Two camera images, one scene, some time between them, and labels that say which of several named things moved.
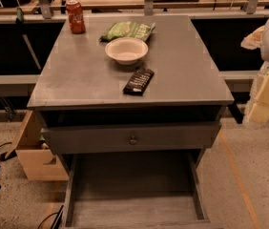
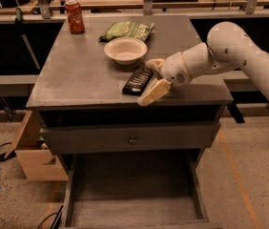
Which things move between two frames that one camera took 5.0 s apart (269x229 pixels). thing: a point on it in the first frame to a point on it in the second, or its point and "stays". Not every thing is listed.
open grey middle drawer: (141, 190) stays
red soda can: (75, 16) stays
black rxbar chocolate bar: (138, 82) stays
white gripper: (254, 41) to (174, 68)
